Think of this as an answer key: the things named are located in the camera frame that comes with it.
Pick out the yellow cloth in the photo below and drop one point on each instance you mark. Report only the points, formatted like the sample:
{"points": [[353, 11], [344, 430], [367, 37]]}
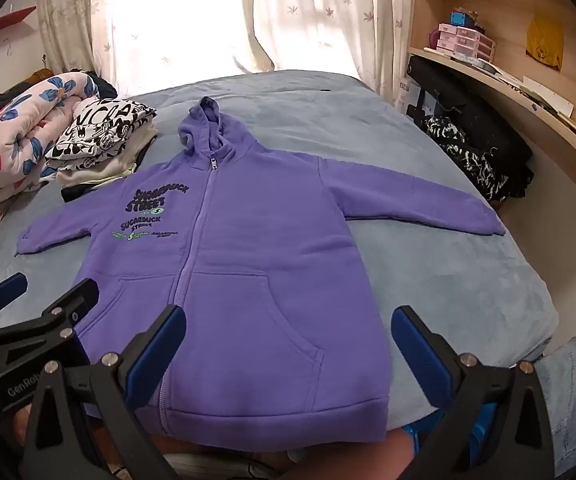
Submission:
{"points": [[543, 42]]}

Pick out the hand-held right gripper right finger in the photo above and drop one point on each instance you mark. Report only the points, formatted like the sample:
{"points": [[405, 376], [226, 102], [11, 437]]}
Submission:
{"points": [[415, 350]]}

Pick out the floral quilt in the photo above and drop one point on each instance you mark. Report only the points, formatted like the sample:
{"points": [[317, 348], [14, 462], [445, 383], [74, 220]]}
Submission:
{"points": [[17, 125]]}

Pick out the magenta round basket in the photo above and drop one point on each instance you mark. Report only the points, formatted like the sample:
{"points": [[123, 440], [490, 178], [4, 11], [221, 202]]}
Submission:
{"points": [[433, 40]]}

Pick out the pink drawer organizer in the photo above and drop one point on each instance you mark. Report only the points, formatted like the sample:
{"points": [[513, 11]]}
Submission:
{"points": [[460, 40]]}

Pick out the cream folded garment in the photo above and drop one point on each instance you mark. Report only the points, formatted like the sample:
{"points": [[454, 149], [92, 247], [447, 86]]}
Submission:
{"points": [[117, 166]]}

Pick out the purple zip hoodie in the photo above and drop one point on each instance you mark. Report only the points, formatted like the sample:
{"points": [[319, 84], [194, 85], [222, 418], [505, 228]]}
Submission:
{"points": [[268, 260]]}

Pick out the white floral sheer curtain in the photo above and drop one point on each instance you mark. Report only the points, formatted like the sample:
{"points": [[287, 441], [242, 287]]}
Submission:
{"points": [[67, 10], [393, 20]]}

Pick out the blue toy block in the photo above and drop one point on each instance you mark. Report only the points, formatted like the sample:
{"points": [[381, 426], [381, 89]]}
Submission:
{"points": [[460, 17]]}

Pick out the wooden shelf unit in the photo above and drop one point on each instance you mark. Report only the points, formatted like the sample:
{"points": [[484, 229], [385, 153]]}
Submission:
{"points": [[493, 0]]}

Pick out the red wall shelf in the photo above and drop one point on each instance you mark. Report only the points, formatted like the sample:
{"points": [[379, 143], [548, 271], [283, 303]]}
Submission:
{"points": [[12, 19]]}

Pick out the black and white printed garment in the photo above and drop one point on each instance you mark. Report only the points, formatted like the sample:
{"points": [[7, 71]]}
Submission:
{"points": [[102, 130]]}

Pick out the person's denim-clad leg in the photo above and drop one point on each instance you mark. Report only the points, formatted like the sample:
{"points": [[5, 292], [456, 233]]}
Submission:
{"points": [[563, 385]]}

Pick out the dark knit garment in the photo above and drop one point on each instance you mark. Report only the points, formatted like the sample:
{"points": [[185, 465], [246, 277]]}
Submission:
{"points": [[97, 85]]}

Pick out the blue plastic stool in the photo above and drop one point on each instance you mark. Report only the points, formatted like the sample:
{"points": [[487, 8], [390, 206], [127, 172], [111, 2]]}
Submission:
{"points": [[483, 422]]}

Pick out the grey-blue fleece blanket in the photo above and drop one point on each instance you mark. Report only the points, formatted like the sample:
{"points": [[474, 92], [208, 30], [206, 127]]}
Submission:
{"points": [[393, 160]]}

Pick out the black and white patterned cloth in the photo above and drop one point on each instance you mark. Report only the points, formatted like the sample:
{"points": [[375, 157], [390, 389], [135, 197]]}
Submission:
{"points": [[448, 132]]}

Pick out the black folded garment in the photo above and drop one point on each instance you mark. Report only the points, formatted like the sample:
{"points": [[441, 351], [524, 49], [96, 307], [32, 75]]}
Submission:
{"points": [[75, 194]]}

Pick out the white cardboard box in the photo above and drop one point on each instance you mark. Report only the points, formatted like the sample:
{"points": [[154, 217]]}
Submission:
{"points": [[402, 95]]}

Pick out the long black case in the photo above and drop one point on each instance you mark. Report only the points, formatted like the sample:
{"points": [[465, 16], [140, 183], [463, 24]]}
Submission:
{"points": [[503, 145]]}

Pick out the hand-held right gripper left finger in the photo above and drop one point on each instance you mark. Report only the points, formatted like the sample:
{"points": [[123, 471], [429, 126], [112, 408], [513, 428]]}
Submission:
{"points": [[160, 350]]}

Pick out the stack of papers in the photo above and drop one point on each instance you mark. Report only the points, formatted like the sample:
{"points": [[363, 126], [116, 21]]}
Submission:
{"points": [[543, 92]]}

